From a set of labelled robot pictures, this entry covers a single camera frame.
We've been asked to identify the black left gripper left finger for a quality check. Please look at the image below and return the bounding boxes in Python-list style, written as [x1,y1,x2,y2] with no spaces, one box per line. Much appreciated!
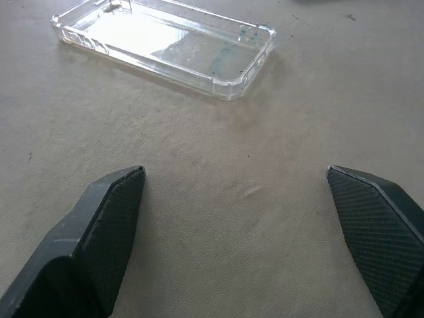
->
[0,166,146,318]

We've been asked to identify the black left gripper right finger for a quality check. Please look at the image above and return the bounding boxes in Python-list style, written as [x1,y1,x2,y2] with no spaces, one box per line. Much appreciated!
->
[326,164,424,318]

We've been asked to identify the clear plastic phone case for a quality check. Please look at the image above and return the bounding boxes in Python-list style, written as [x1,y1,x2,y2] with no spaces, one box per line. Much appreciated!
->
[50,0,278,101]

